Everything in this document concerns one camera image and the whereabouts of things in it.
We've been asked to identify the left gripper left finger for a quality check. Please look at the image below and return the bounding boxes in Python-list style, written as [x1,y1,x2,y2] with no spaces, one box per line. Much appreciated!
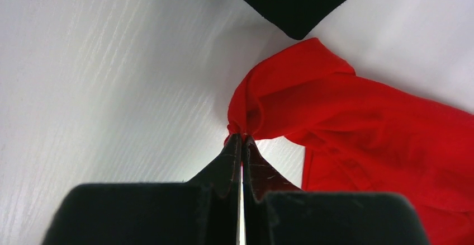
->
[43,134,242,244]

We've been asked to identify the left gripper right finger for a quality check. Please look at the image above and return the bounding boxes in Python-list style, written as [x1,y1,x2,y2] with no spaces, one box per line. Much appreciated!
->
[242,137,429,244]

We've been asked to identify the red t shirt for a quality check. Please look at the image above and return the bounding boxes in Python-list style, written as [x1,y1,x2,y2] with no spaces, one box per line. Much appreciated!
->
[227,38,473,244]

